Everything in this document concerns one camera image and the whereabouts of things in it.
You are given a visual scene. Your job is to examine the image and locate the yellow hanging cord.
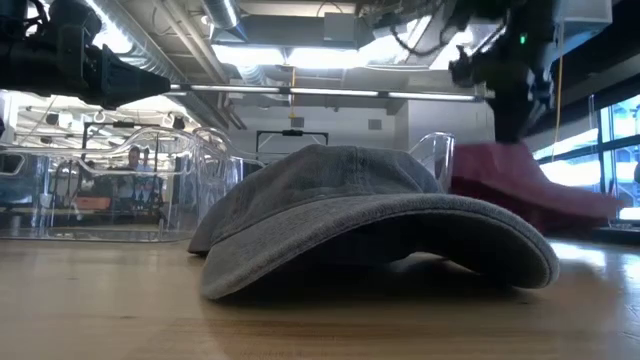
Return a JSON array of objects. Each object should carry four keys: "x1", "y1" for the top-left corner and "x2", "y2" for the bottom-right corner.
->
[{"x1": 551, "y1": 22, "x2": 565, "y2": 162}]

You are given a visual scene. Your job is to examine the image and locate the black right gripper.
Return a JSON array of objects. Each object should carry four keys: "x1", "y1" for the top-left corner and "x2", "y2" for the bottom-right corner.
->
[{"x1": 487, "y1": 74, "x2": 555, "y2": 145}]

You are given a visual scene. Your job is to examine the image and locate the long LED light bar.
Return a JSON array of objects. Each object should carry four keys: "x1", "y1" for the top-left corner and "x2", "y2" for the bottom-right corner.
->
[{"x1": 164, "y1": 83, "x2": 494, "y2": 104}]

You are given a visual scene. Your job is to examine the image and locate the silver ceiling air duct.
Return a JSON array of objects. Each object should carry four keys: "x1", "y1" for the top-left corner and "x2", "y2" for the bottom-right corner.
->
[{"x1": 84, "y1": 0, "x2": 194, "y2": 85}]

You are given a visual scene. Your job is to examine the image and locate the black metal rig frame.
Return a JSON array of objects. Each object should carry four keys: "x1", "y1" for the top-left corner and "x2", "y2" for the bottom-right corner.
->
[{"x1": 255, "y1": 129, "x2": 330, "y2": 154}]

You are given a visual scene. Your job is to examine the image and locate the clear acrylic hat rack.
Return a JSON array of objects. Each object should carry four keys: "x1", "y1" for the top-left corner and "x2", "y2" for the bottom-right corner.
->
[{"x1": 0, "y1": 125, "x2": 457, "y2": 245}]

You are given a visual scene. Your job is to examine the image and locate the grey baseball cap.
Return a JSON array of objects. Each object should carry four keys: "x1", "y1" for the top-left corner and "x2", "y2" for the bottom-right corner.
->
[{"x1": 187, "y1": 143, "x2": 561, "y2": 301}]

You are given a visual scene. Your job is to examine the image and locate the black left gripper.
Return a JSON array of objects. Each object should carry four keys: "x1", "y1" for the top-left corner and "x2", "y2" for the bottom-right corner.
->
[{"x1": 82, "y1": 43, "x2": 172, "y2": 110}]

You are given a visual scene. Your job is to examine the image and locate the pink washed cap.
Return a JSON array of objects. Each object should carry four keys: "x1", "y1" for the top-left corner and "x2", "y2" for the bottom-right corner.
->
[{"x1": 449, "y1": 142, "x2": 626, "y2": 236}]

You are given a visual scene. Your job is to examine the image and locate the person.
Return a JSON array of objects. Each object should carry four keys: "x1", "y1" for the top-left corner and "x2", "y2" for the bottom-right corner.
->
[{"x1": 125, "y1": 145, "x2": 145, "y2": 174}]

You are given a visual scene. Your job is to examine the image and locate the orange box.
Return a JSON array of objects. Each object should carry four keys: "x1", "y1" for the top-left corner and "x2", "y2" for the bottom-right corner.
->
[{"x1": 73, "y1": 195, "x2": 112, "y2": 212}]

